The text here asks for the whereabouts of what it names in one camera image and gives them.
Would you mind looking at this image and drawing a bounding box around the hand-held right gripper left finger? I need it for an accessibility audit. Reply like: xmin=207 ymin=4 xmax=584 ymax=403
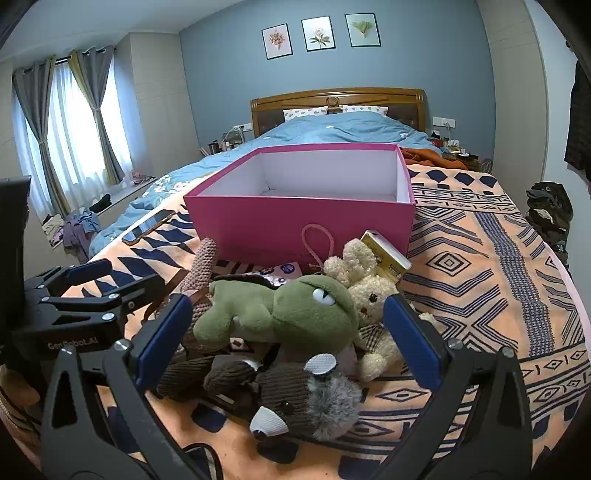
xmin=41 ymin=293 xmax=222 ymax=480

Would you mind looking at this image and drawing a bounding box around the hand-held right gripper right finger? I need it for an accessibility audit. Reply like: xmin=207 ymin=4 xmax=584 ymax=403
xmin=369 ymin=293 xmax=546 ymax=480

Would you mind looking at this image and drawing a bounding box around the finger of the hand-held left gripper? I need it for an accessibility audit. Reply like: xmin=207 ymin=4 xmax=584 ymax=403
xmin=41 ymin=274 xmax=166 ymax=326
xmin=25 ymin=258 xmax=114 ymax=301

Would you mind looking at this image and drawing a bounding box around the cream bunny plush toy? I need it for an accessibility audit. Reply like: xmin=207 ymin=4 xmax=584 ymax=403
xmin=323 ymin=237 xmax=437 ymax=381

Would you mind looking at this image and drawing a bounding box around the pink knitted plush toy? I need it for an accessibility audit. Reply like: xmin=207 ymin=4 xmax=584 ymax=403
xmin=157 ymin=237 xmax=222 ymax=356

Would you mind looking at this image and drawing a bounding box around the small yellow carton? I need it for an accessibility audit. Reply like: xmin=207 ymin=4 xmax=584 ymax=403
xmin=360 ymin=230 xmax=413 ymax=283

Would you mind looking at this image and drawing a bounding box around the green plush toy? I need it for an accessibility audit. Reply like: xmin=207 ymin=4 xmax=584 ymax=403
xmin=193 ymin=274 xmax=358 ymax=358

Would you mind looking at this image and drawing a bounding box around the brown koala plush toy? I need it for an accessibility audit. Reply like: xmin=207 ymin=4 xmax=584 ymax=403
xmin=157 ymin=353 xmax=363 ymax=446

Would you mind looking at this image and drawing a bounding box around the floral tissue pack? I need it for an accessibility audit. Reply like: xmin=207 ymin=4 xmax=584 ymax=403
xmin=256 ymin=261 xmax=305 ymax=289

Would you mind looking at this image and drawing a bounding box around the pink storage box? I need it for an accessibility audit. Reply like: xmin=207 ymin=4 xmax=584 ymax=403
xmin=183 ymin=143 xmax=417 ymax=271

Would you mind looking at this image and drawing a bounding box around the person's left forearm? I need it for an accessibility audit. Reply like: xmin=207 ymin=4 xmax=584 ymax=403
xmin=0 ymin=364 xmax=44 ymax=457

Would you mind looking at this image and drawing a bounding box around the pile of clothes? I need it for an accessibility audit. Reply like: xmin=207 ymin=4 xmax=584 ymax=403
xmin=41 ymin=208 xmax=102 ymax=264

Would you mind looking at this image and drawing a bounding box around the smartphone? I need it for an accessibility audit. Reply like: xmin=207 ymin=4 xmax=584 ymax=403
xmin=122 ymin=209 xmax=177 ymax=245

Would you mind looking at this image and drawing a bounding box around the window seat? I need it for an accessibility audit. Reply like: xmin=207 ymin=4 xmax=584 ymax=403
xmin=99 ymin=178 xmax=158 ymax=232

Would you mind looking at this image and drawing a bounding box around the orange patterned blanket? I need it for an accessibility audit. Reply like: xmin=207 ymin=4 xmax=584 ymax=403
xmin=60 ymin=159 xmax=591 ymax=480

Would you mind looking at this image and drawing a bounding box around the grey curtain panel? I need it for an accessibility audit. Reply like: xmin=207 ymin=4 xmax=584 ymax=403
xmin=69 ymin=46 xmax=125 ymax=183
xmin=13 ymin=58 xmax=63 ymax=217

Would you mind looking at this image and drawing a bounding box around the orange cloth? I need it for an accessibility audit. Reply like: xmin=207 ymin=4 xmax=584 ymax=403
xmin=399 ymin=148 xmax=462 ymax=169

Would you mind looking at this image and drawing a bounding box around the dark camouflage bag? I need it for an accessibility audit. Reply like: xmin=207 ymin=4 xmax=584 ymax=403
xmin=525 ymin=181 xmax=574 ymax=266

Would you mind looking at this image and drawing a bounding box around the beige wardrobe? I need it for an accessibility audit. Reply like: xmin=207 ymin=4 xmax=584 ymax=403
xmin=115 ymin=32 xmax=199 ymax=176

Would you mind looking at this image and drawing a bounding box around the cluttered wooden nightstand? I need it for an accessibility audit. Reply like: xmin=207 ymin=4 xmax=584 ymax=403
xmin=429 ymin=131 xmax=485 ymax=174

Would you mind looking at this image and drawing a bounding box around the blue duvet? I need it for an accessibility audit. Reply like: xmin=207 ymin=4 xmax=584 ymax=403
xmin=88 ymin=111 xmax=444 ymax=252

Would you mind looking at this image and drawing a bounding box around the wooden headboard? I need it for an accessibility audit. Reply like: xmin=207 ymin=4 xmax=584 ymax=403
xmin=250 ymin=88 xmax=426 ymax=139

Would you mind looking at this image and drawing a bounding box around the black quilted jacket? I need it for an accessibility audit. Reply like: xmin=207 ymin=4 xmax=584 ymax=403
xmin=564 ymin=60 xmax=591 ymax=181

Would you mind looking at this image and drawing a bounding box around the framed white flower picture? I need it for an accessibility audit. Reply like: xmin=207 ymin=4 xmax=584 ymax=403
xmin=301 ymin=16 xmax=334 ymax=52

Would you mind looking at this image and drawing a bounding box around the framed green leaf picture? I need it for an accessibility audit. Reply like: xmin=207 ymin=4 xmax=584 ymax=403
xmin=345 ymin=13 xmax=381 ymax=48

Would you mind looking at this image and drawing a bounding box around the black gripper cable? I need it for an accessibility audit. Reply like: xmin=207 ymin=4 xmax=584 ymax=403
xmin=179 ymin=442 xmax=223 ymax=480

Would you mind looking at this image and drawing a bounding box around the pink braided cord loop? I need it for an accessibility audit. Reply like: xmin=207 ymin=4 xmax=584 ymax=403
xmin=302 ymin=224 xmax=334 ymax=278

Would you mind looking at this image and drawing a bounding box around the beige wall cabinet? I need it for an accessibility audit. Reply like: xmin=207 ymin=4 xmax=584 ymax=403
xmin=478 ymin=0 xmax=550 ymax=213

